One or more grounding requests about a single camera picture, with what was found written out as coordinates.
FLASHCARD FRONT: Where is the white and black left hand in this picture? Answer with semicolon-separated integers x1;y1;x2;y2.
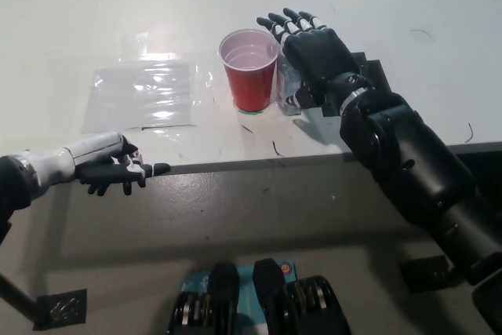
25;132;171;197

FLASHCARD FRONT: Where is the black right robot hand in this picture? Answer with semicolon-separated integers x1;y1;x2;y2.
256;7;373;111

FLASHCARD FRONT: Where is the clear soap bottle black pump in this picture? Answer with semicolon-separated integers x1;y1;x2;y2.
275;52;305;117

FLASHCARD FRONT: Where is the black tape patch on table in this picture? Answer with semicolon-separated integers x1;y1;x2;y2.
311;51;396;118

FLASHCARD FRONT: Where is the red plastic cup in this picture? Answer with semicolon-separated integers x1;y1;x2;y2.
218;28;280;113

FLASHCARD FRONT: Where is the clear plastic sheet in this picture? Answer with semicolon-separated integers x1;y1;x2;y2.
81;60;197;132

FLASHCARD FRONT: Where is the dark table leg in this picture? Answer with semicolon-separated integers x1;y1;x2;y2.
0;271;38;322

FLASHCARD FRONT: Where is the black floor tape patch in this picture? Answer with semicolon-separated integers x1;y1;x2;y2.
398;255;457;294
33;288;88;330

